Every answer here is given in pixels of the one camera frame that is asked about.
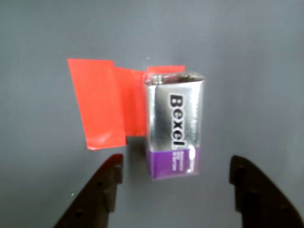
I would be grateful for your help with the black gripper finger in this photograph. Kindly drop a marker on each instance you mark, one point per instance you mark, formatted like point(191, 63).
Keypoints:
point(95, 194)
point(261, 202)

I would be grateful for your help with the silver purple Bexel 9V battery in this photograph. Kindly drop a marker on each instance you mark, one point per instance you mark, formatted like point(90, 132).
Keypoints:
point(175, 114)

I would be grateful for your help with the red tape patch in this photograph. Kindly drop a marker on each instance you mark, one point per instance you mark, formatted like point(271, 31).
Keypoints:
point(99, 102)

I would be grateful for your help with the grey table mat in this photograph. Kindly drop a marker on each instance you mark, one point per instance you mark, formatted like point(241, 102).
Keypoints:
point(35, 35)

